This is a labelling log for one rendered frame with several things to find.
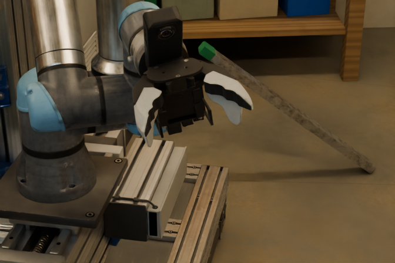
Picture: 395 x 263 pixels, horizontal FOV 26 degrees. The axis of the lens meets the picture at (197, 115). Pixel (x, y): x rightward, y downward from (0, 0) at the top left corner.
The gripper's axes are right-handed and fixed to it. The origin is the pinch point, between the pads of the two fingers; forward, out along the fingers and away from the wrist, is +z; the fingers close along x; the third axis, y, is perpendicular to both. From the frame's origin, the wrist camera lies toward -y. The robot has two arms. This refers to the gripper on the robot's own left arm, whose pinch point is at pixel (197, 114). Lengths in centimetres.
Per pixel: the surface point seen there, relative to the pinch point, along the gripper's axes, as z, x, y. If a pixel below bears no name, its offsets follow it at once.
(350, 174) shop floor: -164, -84, 137
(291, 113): -168, -65, 107
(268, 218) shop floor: -144, -46, 132
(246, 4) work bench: -264, -79, 105
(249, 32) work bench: -249, -75, 111
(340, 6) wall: -298, -138, 132
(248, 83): -171, -51, 93
